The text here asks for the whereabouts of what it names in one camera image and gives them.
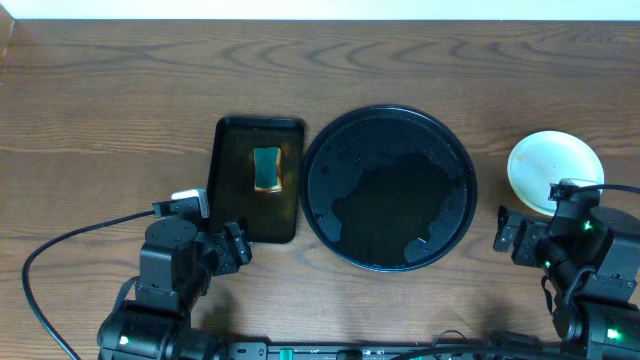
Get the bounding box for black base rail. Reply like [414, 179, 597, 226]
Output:
[227, 342, 523, 360]

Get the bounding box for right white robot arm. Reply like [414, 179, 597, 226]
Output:
[494, 206, 639, 359]

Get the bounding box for rectangular black water tray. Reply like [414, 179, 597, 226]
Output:
[207, 116, 304, 244]

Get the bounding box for round black tray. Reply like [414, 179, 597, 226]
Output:
[300, 105, 478, 273]

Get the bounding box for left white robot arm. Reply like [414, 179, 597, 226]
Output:
[97, 216, 252, 360]

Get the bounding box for left black cable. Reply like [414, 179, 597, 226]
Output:
[21, 209, 156, 360]

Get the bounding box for light blue plate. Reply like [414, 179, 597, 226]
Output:
[506, 130, 605, 216]

